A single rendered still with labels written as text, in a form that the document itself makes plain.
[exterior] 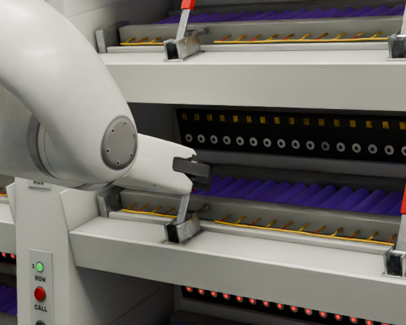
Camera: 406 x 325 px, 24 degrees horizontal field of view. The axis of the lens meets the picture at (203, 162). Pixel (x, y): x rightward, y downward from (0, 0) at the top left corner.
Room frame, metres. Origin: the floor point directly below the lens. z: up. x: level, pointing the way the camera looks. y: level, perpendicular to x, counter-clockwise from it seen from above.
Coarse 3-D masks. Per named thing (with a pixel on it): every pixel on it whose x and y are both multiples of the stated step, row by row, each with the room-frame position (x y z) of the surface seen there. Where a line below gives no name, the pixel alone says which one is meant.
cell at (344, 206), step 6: (354, 192) 1.03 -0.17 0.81; (360, 192) 1.03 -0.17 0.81; (366, 192) 1.03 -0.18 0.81; (348, 198) 1.02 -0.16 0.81; (354, 198) 1.02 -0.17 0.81; (360, 198) 1.02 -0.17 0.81; (342, 204) 1.00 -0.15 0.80; (348, 204) 1.00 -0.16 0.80; (354, 204) 1.01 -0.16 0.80; (348, 210) 1.00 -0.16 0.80
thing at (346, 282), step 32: (224, 160) 1.19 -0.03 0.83; (256, 160) 1.16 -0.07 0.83; (288, 160) 1.13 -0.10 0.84; (320, 160) 1.10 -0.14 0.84; (352, 160) 1.08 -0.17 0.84; (64, 192) 1.10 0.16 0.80; (96, 192) 1.15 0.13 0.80; (96, 224) 1.12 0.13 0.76; (128, 224) 1.10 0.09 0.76; (224, 224) 1.05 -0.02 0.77; (96, 256) 1.09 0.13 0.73; (128, 256) 1.06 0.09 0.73; (160, 256) 1.03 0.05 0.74; (192, 256) 1.00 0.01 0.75; (224, 256) 0.97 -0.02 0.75; (256, 256) 0.95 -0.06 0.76; (288, 256) 0.94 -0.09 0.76; (320, 256) 0.93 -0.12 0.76; (352, 256) 0.92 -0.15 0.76; (224, 288) 0.98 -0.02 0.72; (256, 288) 0.95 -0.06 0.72; (288, 288) 0.93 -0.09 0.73; (320, 288) 0.90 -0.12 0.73; (352, 288) 0.88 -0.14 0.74; (384, 288) 0.86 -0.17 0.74; (384, 320) 0.87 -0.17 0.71
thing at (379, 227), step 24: (120, 192) 1.15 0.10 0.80; (144, 192) 1.13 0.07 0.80; (168, 216) 1.08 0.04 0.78; (216, 216) 1.06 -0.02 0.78; (240, 216) 1.04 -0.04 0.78; (264, 216) 1.02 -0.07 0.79; (288, 216) 1.00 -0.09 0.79; (312, 216) 0.98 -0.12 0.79; (336, 216) 0.96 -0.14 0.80; (360, 216) 0.95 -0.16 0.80; (384, 216) 0.94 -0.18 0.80; (360, 240) 0.93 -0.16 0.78; (384, 240) 0.93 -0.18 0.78
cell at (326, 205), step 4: (340, 188) 1.05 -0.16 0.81; (344, 188) 1.05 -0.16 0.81; (348, 188) 1.05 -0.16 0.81; (336, 192) 1.04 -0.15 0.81; (340, 192) 1.04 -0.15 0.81; (344, 192) 1.04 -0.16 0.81; (348, 192) 1.04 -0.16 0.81; (352, 192) 1.05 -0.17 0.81; (332, 196) 1.03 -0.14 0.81; (336, 196) 1.03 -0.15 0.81; (340, 196) 1.03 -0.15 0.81; (344, 196) 1.03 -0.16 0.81; (348, 196) 1.04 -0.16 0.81; (328, 200) 1.02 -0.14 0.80; (332, 200) 1.02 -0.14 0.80; (336, 200) 1.02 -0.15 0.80; (340, 200) 1.03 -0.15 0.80; (320, 204) 1.01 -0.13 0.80; (324, 204) 1.01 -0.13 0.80; (328, 204) 1.01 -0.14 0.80; (332, 204) 1.01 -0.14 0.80; (336, 204) 1.02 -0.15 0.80; (332, 208) 1.01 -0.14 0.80
